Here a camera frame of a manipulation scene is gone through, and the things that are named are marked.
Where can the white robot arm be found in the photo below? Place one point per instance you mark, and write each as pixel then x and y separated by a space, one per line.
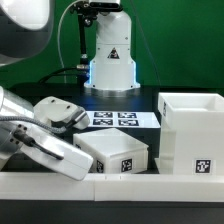
pixel 26 27

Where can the white drawer with knob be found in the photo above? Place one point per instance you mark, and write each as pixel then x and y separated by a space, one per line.
pixel 113 151

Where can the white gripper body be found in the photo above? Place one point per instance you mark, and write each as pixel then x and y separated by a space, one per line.
pixel 56 154

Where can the white front fence bar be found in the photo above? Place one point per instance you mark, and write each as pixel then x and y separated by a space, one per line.
pixel 112 187

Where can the white drawer cabinet box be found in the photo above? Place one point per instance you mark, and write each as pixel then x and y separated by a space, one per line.
pixel 192 134

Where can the white marker sheet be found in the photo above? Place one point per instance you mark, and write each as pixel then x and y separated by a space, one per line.
pixel 123 119

